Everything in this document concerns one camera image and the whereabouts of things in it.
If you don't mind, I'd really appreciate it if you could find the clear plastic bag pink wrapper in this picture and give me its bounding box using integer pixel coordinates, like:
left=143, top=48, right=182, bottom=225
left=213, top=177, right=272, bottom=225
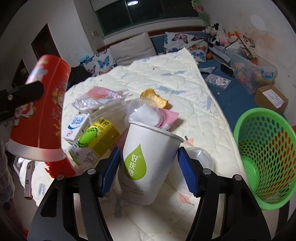
left=72, top=86, right=130, bottom=113

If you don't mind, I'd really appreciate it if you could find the red mesh fruit net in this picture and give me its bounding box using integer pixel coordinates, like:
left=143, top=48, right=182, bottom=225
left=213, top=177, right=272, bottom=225
left=45, top=158, right=76, bottom=178

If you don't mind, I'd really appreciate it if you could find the red paper cup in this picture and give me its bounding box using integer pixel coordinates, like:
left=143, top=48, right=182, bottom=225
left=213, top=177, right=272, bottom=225
left=6, top=55, right=70, bottom=162

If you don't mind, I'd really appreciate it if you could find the butterfly pillow right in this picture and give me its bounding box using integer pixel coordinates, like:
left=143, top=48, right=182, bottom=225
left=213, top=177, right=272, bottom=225
left=163, top=32, right=208, bottom=63

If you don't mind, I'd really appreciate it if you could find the cow plush toy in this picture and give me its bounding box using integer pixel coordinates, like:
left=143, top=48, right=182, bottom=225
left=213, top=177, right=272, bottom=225
left=202, top=23, right=228, bottom=48

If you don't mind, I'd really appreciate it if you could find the white blue milk carton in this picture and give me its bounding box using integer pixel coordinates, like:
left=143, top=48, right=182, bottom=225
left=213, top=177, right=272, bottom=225
left=62, top=113, right=90, bottom=143

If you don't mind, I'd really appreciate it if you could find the grey pillow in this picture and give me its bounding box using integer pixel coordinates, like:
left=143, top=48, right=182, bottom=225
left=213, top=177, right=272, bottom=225
left=110, top=32, right=157, bottom=66

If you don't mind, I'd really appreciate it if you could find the white paper cup green logo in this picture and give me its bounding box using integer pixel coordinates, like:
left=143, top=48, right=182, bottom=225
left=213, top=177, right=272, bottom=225
left=113, top=120, right=184, bottom=205

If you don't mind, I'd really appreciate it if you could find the yellow green juice carton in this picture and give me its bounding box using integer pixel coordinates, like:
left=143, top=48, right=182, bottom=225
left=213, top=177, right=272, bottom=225
left=76, top=118, right=121, bottom=157

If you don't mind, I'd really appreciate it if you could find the dark window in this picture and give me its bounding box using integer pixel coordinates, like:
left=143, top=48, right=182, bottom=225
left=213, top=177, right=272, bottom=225
left=91, top=0, right=199, bottom=35

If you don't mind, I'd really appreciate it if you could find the butterfly pillow left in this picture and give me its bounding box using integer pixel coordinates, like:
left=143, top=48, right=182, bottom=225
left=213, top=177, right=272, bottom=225
left=80, top=48, right=117, bottom=77

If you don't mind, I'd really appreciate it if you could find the orange fox plush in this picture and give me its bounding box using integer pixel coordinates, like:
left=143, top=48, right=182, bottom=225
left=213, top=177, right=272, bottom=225
left=227, top=31, right=240, bottom=44

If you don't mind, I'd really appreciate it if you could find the clear plastic lid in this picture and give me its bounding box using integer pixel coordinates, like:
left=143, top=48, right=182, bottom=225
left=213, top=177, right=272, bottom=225
left=186, top=147, right=214, bottom=171

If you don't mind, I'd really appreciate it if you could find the green plastic mesh basket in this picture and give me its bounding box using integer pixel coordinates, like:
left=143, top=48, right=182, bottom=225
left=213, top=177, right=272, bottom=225
left=233, top=108, right=295, bottom=210

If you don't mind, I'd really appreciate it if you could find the white quilted blanket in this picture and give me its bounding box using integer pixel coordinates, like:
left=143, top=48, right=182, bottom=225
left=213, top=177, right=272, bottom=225
left=57, top=49, right=245, bottom=240

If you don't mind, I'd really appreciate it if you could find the cardboard box with label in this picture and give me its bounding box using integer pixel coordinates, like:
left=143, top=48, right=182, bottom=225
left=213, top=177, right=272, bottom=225
left=254, top=85, right=288, bottom=114

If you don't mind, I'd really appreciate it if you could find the orange chip snack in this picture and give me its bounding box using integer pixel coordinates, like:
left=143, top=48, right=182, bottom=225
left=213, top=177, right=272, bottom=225
left=140, top=88, right=169, bottom=108

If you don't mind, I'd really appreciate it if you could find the colourful sticker book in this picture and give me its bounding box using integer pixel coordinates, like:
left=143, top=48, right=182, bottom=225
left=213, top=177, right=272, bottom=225
left=204, top=74, right=231, bottom=90

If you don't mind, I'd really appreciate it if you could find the clear plastic storage bin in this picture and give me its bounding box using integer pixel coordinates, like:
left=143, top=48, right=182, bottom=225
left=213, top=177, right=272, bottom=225
left=229, top=51, right=278, bottom=94

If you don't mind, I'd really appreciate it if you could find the butterfly pillow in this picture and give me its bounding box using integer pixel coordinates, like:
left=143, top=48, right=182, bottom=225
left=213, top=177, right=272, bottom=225
left=163, top=32, right=208, bottom=63
left=80, top=48, right=117, bottom=77

